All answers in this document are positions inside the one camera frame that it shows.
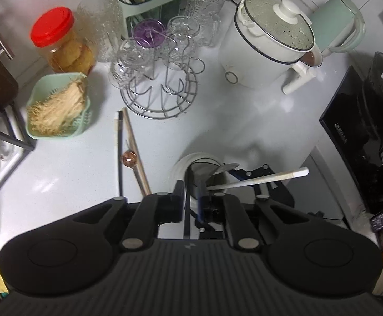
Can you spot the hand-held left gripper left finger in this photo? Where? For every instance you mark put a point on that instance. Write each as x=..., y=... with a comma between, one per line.
x=175, y=204

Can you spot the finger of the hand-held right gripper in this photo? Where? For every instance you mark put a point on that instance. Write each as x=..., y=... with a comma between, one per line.
x=278, y=196
x=254, y=171

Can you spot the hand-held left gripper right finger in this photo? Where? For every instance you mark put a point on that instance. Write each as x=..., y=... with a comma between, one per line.
x=204, y=204

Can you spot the long white chopstick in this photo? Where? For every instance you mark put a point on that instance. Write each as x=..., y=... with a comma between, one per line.
x=277, y=176

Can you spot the metal spoon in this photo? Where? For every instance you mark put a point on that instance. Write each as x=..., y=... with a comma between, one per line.
x=227, y=168

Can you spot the clear glass stirrer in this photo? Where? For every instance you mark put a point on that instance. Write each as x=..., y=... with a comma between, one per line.
x=129, y=158

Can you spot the black induction cooktop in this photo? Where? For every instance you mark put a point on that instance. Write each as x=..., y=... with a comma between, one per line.
x=349, y=131

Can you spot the white electric cooking pot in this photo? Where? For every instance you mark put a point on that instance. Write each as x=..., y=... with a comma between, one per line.
x=254, y=62

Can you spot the patterned ceramic bowl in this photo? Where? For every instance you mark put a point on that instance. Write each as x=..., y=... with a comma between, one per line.
x=311, y=59

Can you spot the dark wok with lid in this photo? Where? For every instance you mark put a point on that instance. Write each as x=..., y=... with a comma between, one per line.
x=382, y=105

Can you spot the mint green kettle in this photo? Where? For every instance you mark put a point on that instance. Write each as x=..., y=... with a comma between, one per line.
x=333, y=19

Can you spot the purple-lid glass cup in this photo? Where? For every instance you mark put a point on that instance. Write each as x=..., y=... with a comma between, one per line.
x=148, y=33

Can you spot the green plastic basket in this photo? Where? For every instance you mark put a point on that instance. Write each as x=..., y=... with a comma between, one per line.
x=38, y=95

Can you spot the black dish rack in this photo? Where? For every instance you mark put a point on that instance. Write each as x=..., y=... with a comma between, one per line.
x=17, y=128

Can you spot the tall textured glass mug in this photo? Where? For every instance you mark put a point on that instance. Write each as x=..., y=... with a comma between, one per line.
x=206, y=0

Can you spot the textured glass jar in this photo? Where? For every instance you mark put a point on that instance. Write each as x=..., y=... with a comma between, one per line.
x=101, y=23

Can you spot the red-lid plastic jar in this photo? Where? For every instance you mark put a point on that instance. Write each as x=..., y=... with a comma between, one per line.
x=51, y=26

